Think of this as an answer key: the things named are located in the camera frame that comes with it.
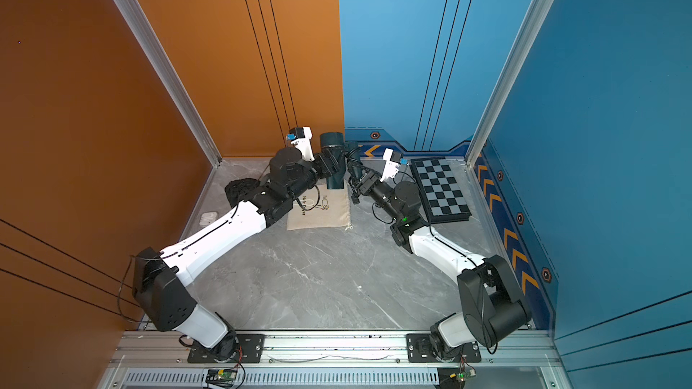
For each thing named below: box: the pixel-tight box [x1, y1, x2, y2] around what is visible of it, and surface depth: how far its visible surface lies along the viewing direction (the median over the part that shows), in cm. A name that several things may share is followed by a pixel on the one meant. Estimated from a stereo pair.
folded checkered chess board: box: [409, 156, 473, 225], surface depth 111 cm
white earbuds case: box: [199, 211, 219, 227], surface depth 102 cm
